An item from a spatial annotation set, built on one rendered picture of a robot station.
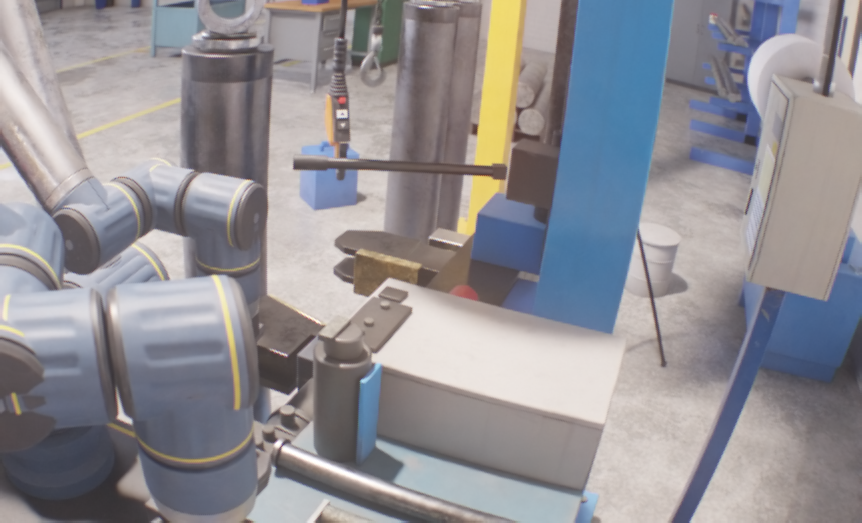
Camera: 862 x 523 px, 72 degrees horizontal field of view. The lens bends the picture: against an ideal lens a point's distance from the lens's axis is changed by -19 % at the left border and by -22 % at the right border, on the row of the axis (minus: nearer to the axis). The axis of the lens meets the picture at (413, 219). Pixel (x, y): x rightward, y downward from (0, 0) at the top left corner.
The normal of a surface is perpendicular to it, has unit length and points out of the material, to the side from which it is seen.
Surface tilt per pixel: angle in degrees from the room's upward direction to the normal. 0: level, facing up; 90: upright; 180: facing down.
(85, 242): 88
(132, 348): 54
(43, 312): 17
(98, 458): 23
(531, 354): 0
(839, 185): 90
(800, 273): 90
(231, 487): 90
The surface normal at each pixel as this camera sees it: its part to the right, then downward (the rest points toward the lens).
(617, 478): 0.09, -0.92
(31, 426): 0.47, 0.45
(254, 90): 0.77, 0.31
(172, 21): -0.33, 0.34
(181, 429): 0.12, 0.40
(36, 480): 0.08, -0.69
